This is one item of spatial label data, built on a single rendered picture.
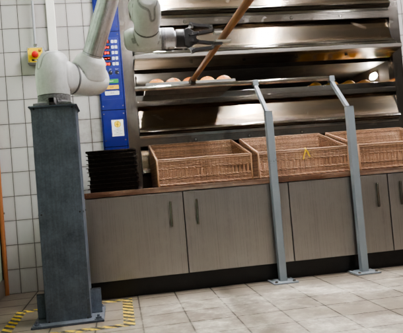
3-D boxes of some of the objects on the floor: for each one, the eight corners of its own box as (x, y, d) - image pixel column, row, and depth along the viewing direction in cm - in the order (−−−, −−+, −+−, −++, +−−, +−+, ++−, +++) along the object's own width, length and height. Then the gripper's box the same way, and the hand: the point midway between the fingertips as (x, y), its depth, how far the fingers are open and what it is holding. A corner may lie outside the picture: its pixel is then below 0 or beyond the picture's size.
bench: (84, 286, 341) (76, 193, 343) (437, 247, 378) (429, 164, 380) (76, 304, 286) (68, 195, 288) (492, 257, 323) (483, 160, 325)
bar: (150, 289, 314) (134, 87, 318) (357, 265, 334) (339, 75, 337) (154, 299, 283) (135, 76, 287) (381, 273, 303) (362, 64, 306)
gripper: (172, 22, 231) (226, 20, 235) (175, 59, 231) (229, 57, 235) (174, 16, 224) (230, 14, 228) (177, 55, 224) (233, 53, 227)
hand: (222, 36), depth 231 cm, fingers closed on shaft, 3 cm apart
